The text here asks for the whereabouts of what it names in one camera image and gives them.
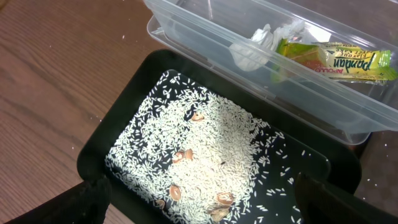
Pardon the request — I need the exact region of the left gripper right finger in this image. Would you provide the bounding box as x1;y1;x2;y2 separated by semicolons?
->
294;172;397;224

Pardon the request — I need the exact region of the brown nut shell piece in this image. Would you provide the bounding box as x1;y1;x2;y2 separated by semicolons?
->
208;192;234;223

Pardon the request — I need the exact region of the clear plastic bin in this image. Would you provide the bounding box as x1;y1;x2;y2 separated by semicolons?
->
145;0;397;145

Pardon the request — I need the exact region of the brown serving tray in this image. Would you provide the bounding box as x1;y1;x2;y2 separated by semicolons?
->
355;131;397;216

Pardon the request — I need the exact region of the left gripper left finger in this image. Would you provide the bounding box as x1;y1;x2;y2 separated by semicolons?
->
6;177;111;224

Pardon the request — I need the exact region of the nut shell bottom edge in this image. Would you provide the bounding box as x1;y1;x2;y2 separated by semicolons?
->
155;199;165;210

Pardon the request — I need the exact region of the green snack wrapper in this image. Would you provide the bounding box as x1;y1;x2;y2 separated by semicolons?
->
277;39;397;85

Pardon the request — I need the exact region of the nut shell top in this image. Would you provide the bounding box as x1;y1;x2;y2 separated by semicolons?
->
191;113;205;121

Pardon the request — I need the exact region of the black plastic tray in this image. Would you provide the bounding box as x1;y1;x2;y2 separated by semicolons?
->
77;50;361;223

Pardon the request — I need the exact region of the nut shell middle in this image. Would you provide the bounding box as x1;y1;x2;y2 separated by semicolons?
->
172;149;193;164

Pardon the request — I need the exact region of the spilled rice pile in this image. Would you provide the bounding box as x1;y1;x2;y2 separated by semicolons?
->
104;70;303;223

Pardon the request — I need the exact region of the white tissue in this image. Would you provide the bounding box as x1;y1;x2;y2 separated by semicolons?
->
229;20;305;72

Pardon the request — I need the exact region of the nut shell lower left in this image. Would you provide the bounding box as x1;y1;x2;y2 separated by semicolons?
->
169;185;181;202

